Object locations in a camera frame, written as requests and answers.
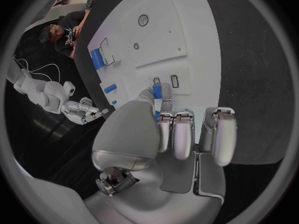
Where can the person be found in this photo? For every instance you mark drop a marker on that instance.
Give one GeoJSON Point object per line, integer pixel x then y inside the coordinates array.
{"type": "Point", "coordinates": [64, 34]}

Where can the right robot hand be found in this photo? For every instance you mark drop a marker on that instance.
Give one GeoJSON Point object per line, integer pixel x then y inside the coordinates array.
{"type": "Point", "coordinates": [81, 110]}

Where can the blue short cylinder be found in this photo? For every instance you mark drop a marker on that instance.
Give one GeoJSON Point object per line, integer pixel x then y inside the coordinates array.
{"type": "Point", "coordinates": [109, 88]}

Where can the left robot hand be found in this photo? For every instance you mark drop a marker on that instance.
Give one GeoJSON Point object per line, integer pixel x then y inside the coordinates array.
{"type": "Point", "coordinates": [144, 171]}

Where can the blue gear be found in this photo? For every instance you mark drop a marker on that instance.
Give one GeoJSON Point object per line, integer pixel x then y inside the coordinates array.
{"type": "Point", "coordinates": [156, 115]}

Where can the blue long cylinder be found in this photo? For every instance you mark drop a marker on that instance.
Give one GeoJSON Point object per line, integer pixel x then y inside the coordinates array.
{"type": "Point", "coordinates": [96, 59]}

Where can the white task board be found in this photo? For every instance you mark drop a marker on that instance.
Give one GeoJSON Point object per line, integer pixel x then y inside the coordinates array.
{"type": "Point", "coordinates": [163, 46]}

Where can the blue block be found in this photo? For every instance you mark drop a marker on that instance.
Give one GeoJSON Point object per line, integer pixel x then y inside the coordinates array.
{"type": "Point", "coordinates": [157, 90]}

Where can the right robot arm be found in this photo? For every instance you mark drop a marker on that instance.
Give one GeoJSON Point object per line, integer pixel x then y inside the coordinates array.
{"type": "Point", "coordinates": [39, 89]}

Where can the blue peg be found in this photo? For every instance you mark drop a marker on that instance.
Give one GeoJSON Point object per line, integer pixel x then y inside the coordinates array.
{"type": "Point", "coordinates": [114, 102]}

